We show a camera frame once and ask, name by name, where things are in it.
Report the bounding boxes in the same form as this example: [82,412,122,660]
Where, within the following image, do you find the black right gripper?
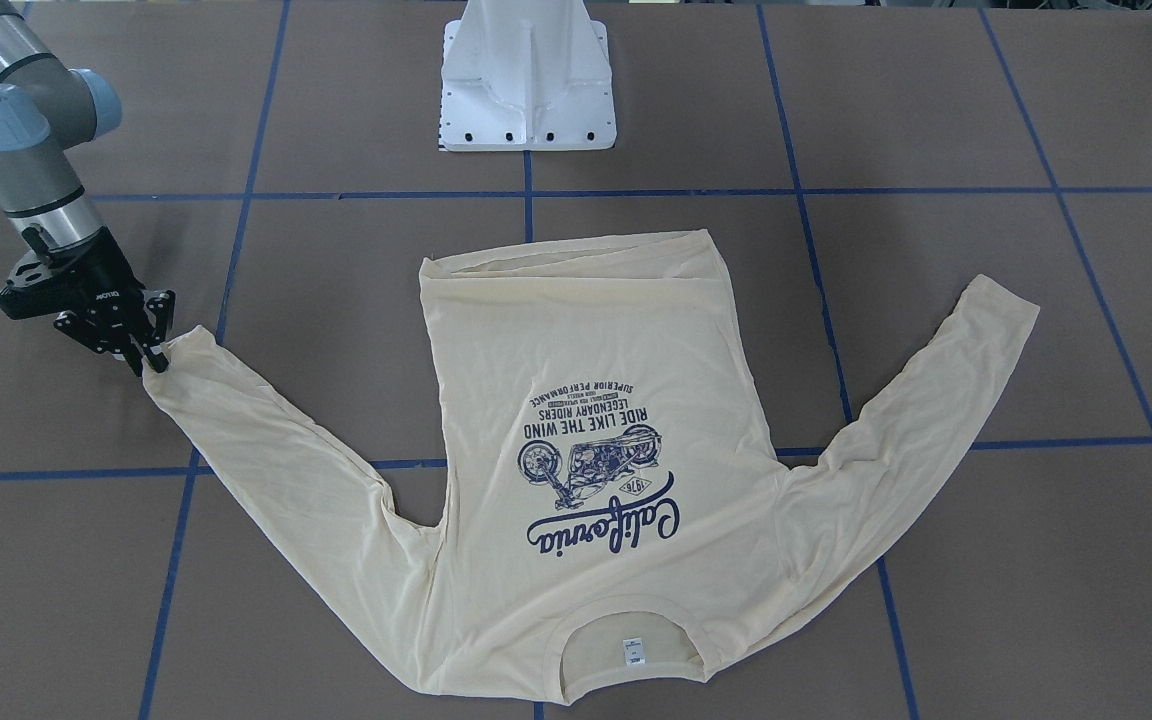
[0,228,177,377]

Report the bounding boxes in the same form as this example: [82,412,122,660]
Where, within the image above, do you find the cream long-sleeve printed shirt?
[143,232,1039,705]

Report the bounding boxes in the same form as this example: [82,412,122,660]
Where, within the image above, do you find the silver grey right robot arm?
[0,1,175,376]

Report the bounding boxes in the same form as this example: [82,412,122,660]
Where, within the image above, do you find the blue tape grid lines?
[0,1,1152,719]

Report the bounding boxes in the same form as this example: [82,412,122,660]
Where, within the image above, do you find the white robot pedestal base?
[438,1,617,152]

